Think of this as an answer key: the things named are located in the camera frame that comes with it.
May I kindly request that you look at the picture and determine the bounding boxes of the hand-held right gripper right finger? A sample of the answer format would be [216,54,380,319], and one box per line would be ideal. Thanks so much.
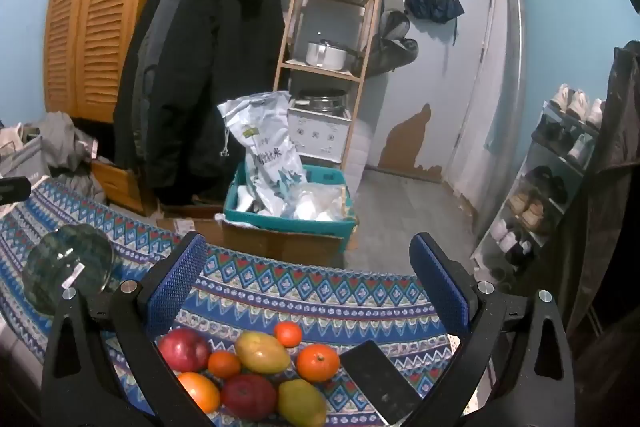
[400,231,576,427]

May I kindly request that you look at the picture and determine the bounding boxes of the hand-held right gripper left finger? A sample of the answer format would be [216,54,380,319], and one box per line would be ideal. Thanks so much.
[41,231,221,427]

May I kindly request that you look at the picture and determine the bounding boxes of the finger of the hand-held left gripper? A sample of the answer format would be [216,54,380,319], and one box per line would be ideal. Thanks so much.
[0,176,32,206]

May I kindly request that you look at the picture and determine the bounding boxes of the red apple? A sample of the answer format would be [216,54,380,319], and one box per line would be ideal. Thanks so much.
[220,374,278,420]
[158,328,212,374]

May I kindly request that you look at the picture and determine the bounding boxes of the clear glass bowl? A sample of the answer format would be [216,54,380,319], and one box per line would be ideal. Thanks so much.
[22,227,121,315]

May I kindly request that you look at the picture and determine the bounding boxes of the small orange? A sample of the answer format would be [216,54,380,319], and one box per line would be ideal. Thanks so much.
[274,321,304,349]
[207,350,242,380]

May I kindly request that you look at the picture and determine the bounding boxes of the yellow-green apple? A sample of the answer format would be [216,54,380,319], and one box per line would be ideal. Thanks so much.
[235,330,292,375]

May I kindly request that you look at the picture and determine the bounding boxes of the large orange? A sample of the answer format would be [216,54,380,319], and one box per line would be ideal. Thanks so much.
[296,343,341,383]
[176,372,222,414]

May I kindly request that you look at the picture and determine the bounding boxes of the yellow apple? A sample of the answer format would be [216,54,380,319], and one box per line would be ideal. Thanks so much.
[277,379,328,427]

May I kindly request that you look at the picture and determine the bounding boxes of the grey fabric bag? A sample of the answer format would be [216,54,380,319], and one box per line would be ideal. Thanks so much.
[0,122,51,188]

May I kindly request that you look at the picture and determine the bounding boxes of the grey clothes heap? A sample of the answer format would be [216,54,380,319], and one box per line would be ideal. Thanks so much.
[30,112,101,172]

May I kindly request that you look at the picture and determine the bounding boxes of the brown cardboard box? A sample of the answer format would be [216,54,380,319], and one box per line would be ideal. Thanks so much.
[160,217,346,268]

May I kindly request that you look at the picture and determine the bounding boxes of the wooden drawer box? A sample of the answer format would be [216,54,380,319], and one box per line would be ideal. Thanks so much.
[90,159,151,215]

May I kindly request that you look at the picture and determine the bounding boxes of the teal plastic bin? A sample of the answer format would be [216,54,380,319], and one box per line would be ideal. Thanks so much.
[223,162,358,253]

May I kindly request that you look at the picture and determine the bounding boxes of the patterned blue tablecloth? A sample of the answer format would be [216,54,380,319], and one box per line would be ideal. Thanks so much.
[0,177,481,427]

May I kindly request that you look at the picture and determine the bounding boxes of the clear plastic bag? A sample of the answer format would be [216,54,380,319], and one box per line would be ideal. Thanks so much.
[282,182,348,222]

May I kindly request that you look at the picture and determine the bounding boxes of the white printed rice bag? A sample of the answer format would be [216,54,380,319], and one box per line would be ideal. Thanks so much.
[217,91,307,212]

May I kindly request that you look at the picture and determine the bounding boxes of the grey shoe rack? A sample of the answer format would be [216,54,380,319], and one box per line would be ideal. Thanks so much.
[470,99,606,288]

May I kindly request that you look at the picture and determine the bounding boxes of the dark hanging garment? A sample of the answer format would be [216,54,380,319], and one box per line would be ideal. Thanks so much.
[565,41,640,427]

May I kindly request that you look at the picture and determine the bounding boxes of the white patterned box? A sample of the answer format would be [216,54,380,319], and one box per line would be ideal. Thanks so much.
[289,104,351,162]

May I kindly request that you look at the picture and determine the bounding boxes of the white door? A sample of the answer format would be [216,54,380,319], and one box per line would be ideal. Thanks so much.
[400,0,498,208]

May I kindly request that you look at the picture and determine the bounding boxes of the wooden louvered wardrobe doors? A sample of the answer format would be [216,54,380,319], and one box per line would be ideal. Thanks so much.
[44,0,186,124]

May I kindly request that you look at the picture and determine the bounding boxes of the grey jacket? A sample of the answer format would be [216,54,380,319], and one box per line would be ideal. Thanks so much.
[135,0,196,75]

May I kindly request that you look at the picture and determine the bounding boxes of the steel pot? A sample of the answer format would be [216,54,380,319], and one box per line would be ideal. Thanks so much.
[295,89,348,114]

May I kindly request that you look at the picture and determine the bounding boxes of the black hooded coat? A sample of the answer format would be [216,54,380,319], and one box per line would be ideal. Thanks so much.
[114,0,286,205]

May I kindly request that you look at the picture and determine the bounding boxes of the group of shoes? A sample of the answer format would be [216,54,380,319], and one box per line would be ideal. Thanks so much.
[487,83,606,280]

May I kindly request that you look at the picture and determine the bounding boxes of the metal pipe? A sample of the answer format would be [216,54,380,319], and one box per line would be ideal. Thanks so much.
[475,0,526,253]

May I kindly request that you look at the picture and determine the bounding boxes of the black hanging bag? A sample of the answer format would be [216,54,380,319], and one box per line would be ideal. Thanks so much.
[372,11,420,75]

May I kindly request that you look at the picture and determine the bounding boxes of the wooden shelf rack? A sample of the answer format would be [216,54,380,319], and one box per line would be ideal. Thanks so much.
[272,0,391,180]

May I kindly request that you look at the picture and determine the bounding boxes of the dark blue umbrella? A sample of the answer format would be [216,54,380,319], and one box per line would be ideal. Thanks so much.
[404,0,463,45]

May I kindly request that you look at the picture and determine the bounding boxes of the metal pot with handle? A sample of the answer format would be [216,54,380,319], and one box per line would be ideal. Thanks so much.
[305,39,358,72]

